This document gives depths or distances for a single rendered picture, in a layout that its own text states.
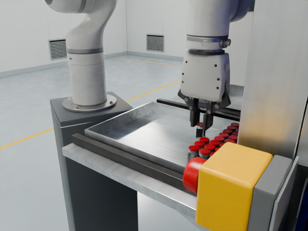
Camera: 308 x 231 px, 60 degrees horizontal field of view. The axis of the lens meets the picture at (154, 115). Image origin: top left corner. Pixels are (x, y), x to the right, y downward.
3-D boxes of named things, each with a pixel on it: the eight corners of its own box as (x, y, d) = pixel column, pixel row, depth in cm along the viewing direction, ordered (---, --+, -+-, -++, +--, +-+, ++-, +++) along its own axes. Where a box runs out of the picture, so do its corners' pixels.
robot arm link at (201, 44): (237, 35, 55) (235, 49, 56) (198, 32, 60) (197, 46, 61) (220, 38, 49) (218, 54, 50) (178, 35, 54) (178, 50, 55)
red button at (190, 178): (222, 188, 32) (226, 159, 30) (207, 207, 29) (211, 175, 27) (194, 177, 34) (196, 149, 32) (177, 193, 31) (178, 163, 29)
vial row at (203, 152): (239, 141, 63) (241, 123, 62) (205, 176, 50) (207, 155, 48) (230, 139, 65) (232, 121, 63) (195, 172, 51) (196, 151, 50)
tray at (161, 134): (265, 141, 64) (267, 128, 63) (221, 199, 44) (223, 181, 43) (151, 112, 83) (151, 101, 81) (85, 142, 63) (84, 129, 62)
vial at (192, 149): (200, 167, 53) (201, 146, 51) (195, 172, 51) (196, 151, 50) (190, 164, 54) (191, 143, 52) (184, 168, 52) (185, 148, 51)
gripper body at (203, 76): (237, 45, 55) (231, 97, 59) (193, 42, 61) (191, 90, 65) (222, 49, 50) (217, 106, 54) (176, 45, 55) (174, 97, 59)
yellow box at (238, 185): (281, 214, 30) (294, 158, 27) (262, 259, 24) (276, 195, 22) (218, 189, 34) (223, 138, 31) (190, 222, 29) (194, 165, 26)
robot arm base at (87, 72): (58, 100, 100) (52, 49, 93) (107, 93, 108) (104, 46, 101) (68, 116, 84) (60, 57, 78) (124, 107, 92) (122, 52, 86)
